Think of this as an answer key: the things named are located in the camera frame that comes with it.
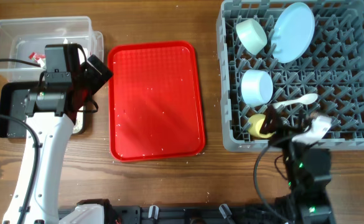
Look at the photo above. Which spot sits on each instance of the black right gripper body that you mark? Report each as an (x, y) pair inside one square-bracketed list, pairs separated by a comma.
[(285, 137)]

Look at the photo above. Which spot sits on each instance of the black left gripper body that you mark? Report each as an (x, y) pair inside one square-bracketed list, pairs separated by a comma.
[(91, 79)]

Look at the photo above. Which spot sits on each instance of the yellow plastic cup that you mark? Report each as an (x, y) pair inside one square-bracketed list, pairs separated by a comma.
[(256, 122)]

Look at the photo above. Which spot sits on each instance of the white plastic spoon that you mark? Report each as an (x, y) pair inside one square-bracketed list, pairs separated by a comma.
[(305, 100)]

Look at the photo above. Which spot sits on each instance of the pile of white rice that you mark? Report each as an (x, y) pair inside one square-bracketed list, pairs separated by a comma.
[(79, 123)]

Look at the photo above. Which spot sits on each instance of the red snack wrapper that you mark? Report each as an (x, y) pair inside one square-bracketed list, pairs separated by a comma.
[(37, 57)]

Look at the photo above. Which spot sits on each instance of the small light blue plate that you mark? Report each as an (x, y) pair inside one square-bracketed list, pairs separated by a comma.
[(256, 88)]

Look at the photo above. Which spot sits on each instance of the large light blue plate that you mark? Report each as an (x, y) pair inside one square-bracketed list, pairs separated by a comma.
[(293, 32)]

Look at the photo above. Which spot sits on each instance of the green bowl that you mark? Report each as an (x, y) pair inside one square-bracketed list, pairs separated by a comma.
[(252, 36)]

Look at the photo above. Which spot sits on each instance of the white napkin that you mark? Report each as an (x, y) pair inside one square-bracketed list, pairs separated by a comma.
[(81, 52)]

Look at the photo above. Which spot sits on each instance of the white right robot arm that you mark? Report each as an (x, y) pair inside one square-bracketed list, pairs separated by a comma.
[(307, 168)]

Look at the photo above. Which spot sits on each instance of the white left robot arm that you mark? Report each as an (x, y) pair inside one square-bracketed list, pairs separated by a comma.
[(35, 198)]

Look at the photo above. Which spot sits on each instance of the clear plastic waste bin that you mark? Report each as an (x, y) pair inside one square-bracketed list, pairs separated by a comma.
[(20, 37)]

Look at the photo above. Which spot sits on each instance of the black waste tray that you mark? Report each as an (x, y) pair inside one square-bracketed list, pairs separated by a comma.
[(10, 118)]

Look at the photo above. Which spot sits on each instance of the grey dishwasher rack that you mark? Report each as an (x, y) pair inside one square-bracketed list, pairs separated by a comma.
[(332, 67)]

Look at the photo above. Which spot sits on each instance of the red serving tray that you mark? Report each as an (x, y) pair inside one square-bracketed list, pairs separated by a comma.
[(154, 101)]

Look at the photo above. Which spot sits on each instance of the black mounting rail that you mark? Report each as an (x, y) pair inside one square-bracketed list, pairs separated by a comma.
[(251, 213)]

